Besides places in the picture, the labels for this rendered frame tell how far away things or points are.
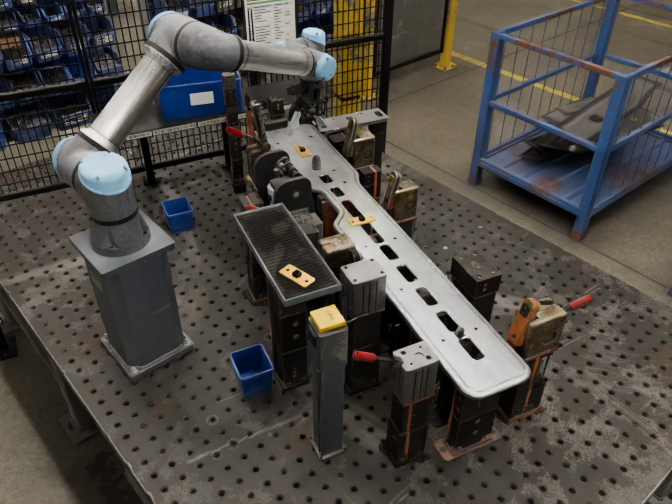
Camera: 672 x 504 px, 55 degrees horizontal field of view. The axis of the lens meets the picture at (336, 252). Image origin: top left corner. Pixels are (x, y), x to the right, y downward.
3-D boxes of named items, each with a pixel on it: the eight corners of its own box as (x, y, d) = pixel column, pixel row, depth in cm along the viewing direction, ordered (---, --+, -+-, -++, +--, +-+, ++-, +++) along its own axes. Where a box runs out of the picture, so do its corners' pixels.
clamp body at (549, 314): (548, 411, 175) (580, 314, 153) (504, 429, 171) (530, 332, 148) (524, 383, 183) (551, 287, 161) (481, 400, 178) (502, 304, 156)
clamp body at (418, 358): (432, 459, 163) (448, 362, 141) (393, 475, 159) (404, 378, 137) (413, 430, 170) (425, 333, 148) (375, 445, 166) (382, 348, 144)
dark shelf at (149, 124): (329, 102, 258) (329, 95, 257) (98, 147, 228) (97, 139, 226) (307, 82, 274) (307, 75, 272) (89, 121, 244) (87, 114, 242)
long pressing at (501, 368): (546, 373, 148) (548, 369, 147) (464, 406, 140) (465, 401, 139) (311, 123, 246) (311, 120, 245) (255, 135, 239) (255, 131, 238)
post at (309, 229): (321, 335, 197) (319, 230, 173) (306, 340, 196) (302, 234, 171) (314, 324, 201) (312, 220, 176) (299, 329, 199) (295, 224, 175)
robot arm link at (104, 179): (103, 227, 156) (90, 180, 148) (77, 205, 164) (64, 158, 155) (147, 208, 163) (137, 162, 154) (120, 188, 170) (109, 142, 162)
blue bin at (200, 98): (244, 110, 245) (241, 78, 237) (163, 121, 238) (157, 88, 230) (236, 93, 258) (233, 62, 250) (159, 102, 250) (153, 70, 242)
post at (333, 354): (347, 451, 165) (350, 329, 138) (320, 462, 162) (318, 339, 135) (334, 429, 170) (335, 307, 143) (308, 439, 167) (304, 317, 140)
